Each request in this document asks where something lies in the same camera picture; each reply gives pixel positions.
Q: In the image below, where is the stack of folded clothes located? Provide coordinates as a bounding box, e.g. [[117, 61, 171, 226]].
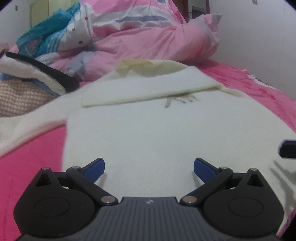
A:
[[1, 54, 66, 117]]

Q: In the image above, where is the dark wooden door frame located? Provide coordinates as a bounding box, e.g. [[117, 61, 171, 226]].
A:
[[173, 0, 210, 22]]

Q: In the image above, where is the cream white fleece sweater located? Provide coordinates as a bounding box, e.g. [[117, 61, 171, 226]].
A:
[[1, 60, 295, 240]]

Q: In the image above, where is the black folded garment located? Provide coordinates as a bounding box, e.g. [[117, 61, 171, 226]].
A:
[[6, 52, 79, 93]]

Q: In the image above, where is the pink patterned duvet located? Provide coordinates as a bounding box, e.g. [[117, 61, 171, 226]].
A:
[[16, 1, 221, 81]]

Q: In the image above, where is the pink floral bed blanket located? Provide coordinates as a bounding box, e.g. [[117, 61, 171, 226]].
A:
[[1, 60, 295, 240]]

